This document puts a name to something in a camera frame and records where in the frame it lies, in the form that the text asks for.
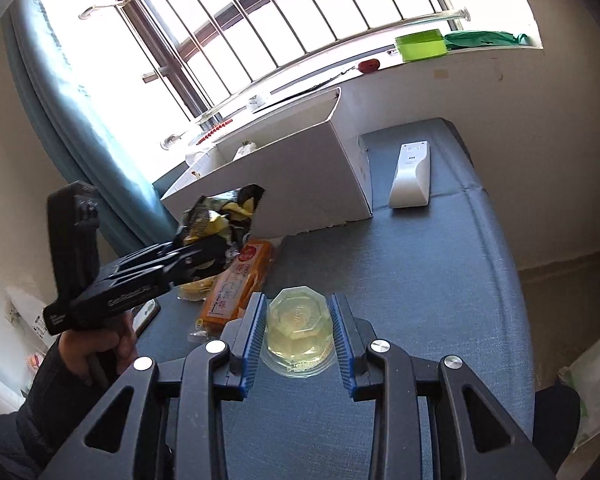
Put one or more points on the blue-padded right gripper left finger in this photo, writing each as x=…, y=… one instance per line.
x=160, y=416

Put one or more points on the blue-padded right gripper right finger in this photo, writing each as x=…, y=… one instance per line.
x=472, y=435

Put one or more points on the clear jelly cup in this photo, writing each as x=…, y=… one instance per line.
x=298, y=341

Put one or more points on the black yellow snack bag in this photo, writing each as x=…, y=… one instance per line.
x=225, y=218

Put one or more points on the person's dark sleeve forearm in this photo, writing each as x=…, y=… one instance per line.
x=57, y=402

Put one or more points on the left hand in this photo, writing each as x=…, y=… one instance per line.
x=76, y=347

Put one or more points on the smartphone with white case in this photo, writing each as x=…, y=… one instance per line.
x=144, y=315

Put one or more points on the teal curtain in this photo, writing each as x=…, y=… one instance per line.
x=75, y=139

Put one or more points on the orange biscuit packet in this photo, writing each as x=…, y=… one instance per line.
x=231, y=291

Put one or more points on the tissue pack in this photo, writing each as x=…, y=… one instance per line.
x=201, y=163

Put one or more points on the red beaded stick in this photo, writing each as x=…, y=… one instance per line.
x=214, y=132

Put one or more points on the white remote control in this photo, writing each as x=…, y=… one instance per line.
x=411, y=182

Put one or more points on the tape roll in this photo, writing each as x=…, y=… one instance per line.
x=255, y=102

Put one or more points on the white storage box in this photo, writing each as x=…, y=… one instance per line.
x=307, y=155

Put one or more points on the metal window guard bars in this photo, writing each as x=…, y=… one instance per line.
x=210, y=53

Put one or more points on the white flat board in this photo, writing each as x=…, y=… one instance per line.
x=301, y=93

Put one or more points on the red small object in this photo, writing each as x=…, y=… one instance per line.
x=369, y=66

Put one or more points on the green round container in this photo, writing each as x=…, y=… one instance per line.
x=419, y=46

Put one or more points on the green plastic bag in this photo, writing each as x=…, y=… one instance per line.
x=466, y=39

